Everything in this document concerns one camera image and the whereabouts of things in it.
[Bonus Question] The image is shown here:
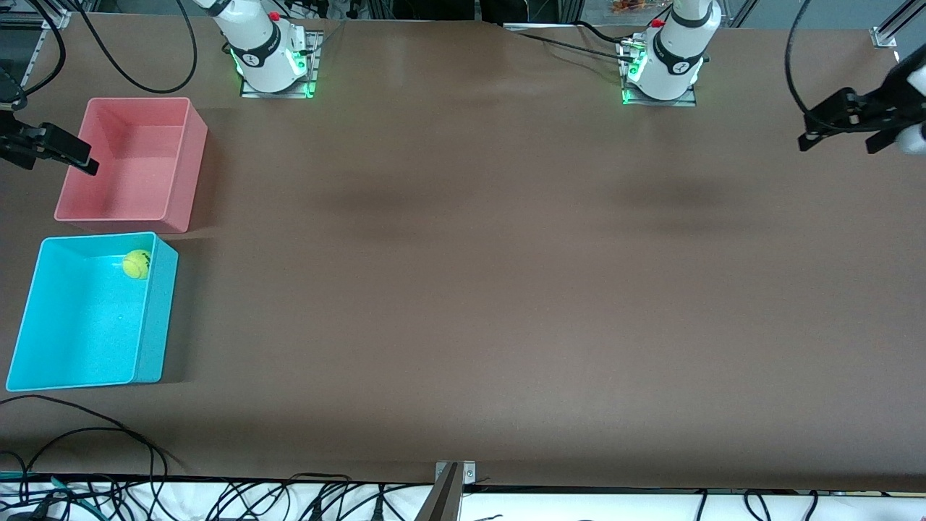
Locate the yellow tennis ball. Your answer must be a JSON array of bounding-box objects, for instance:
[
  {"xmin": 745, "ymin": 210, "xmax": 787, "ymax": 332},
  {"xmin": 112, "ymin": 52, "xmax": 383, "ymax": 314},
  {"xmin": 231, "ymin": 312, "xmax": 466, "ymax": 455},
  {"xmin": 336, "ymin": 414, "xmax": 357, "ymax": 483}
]
[{"xmin": 121, "ymin": 249, "xmax": 153, "ymax": 281}]

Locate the pink plastic bin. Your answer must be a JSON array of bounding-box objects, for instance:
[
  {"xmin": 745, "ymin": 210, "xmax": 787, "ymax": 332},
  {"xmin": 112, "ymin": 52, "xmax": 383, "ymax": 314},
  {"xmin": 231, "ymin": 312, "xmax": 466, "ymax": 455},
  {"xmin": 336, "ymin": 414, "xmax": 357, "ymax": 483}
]
[{"xmin": 54, "ymin": 96, "xmax": 209, "ymax": 234}]

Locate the blue plastic bin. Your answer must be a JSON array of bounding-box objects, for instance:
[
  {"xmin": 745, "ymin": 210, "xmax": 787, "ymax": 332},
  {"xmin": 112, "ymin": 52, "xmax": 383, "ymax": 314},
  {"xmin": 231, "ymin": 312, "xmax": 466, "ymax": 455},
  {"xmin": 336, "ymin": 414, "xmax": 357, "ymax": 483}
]
[{"xmin": 5, "ymin": 231, "xmax": 179, "ymax": 393}]

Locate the aluminium frame corner profile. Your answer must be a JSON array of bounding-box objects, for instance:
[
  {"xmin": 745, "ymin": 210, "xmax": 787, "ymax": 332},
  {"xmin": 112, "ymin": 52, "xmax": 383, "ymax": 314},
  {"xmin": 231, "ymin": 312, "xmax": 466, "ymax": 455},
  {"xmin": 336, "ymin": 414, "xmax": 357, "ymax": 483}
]
[{"xmin": 870, "ymin": 0, "xmax": 926, "ymax": 50}]

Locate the aluminium frame with bracket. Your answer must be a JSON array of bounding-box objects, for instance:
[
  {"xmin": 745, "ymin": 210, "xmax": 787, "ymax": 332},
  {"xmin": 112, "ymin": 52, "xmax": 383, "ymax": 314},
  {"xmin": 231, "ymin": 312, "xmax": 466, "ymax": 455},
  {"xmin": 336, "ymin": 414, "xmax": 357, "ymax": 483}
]
[{"xmin": 0, "ymin": 0, "xmax": 73, "ymax": 82}]

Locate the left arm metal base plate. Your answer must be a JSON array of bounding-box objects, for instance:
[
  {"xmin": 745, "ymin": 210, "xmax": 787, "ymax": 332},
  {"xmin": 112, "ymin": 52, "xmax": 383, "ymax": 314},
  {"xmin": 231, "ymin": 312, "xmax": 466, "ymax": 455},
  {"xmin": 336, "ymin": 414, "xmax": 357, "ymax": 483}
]
[{"xmin": 619, "ymin": 40, "xmax": 699, "ymax": 108}]

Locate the long black table cable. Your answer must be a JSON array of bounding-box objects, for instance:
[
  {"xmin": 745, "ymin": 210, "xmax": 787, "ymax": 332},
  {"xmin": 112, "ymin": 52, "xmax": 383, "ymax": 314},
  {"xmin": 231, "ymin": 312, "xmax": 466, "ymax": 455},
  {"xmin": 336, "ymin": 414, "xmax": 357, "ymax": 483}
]
[
  {"xmin": 0, "ymin": 394, "xmax": 169, "ymax": 478},
  {"xmin": 0, "ymin": 427, "xmax": 185, "ymax": 478}
]

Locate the black base power cable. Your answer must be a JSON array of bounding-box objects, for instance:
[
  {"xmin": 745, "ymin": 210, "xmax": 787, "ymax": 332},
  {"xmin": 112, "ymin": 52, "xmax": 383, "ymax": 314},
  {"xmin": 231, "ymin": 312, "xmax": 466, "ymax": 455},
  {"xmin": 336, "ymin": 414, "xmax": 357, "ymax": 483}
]
[
  {"xmin": 575, "ymin": 20, "xmax": 639, "ymax": 46},
  {"xmin": 515, "ymin": 31, "xmax": 634, "ymax": 62}
]

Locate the thin grey cable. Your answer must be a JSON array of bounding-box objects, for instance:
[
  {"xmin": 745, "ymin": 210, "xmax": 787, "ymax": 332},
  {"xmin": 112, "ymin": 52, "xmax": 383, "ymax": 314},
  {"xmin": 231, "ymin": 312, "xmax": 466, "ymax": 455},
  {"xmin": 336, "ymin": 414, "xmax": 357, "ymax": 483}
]
[{"xmin": 307, "ymin": 18, "xmax": 349, "ymax": 59}]

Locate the teal cable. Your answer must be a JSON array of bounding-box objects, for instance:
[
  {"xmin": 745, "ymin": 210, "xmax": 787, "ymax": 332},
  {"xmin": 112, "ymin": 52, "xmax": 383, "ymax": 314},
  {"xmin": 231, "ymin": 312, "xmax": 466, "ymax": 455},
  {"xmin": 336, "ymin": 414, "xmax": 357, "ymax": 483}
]
[{"xmin": 0, "ymin": 472, "xmax": 98, "ymax": 516}]

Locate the small metal edge bracket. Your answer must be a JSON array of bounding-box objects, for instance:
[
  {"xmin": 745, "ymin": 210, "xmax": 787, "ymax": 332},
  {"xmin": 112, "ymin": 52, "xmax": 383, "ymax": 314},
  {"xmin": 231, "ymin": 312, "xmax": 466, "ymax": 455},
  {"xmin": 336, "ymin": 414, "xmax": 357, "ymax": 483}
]
[{"xmin": 434, "ymin": 460, "xmax": 477, "ymax": 485}]

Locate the grey metal post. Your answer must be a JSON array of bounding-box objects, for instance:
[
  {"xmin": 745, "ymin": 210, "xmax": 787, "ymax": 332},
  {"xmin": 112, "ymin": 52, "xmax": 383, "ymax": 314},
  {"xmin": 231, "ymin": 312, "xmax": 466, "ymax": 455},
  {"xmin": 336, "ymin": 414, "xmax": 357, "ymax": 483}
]
[{"xmin": 414, "ymin": 463, "xmax": 464, "ymax": 521}]

